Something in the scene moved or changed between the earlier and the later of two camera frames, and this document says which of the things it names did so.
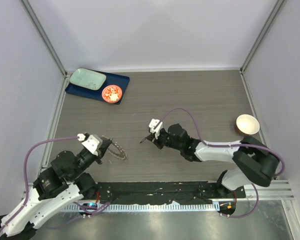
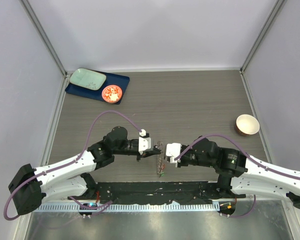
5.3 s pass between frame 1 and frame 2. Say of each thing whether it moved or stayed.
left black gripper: moved
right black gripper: moved
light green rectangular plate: stayed
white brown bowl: stayed
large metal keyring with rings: moved
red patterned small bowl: stayed
